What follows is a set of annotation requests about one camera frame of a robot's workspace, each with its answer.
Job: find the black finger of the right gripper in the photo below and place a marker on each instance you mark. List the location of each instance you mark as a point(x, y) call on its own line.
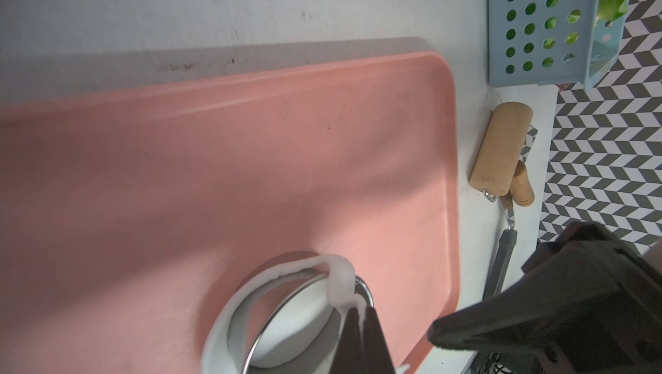
point(586, 303)

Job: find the pink tray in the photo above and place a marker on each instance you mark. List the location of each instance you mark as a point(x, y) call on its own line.
point(129, 218)

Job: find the black handled scraper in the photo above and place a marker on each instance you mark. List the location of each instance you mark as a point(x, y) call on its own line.
point(483, 362)

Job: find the wooden dough roller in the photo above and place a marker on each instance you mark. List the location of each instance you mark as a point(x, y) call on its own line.
point(498, 171)

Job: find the cut round dough wrapper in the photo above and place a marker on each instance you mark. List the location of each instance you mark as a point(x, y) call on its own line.
point(294, 327)

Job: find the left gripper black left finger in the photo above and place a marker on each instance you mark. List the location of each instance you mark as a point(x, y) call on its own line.
point(349, 351)

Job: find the light blue plastic basket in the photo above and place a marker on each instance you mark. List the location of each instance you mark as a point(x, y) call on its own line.
point(550, 42)

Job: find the white dough scrap strip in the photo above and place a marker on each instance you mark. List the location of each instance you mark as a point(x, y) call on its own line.
point(345, 291)

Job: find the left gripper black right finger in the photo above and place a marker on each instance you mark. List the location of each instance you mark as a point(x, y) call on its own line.
point(377, 358)

